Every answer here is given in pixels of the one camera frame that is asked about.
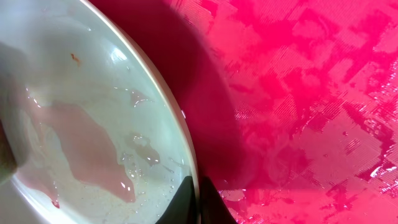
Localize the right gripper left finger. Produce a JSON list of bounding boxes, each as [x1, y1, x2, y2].
[[156, 176, 197, 224]]

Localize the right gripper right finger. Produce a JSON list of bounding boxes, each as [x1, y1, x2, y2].
[[200, 177, 237, 224]]

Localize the mint plate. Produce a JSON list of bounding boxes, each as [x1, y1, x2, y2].
[[1, 1, 198, 223]]

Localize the red plastic tray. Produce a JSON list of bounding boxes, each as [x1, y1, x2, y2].
[[95, 0, 397, 223]]

